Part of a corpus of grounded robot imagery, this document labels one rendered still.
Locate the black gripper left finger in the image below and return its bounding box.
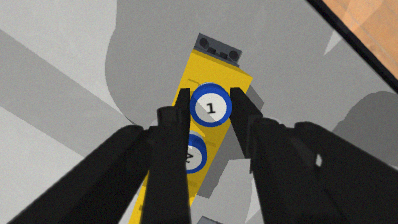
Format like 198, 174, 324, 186
7, 88, 192, 224

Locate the yellow rack with four tubes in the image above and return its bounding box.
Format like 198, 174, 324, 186
128, 49, 253, 224

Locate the black table edge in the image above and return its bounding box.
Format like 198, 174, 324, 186
307, 0, 398, 94

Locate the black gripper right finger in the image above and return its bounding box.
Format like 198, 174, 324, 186
229, 87, 398, 224

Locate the grey key housing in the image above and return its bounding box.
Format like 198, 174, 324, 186
197, 216, 221, 224

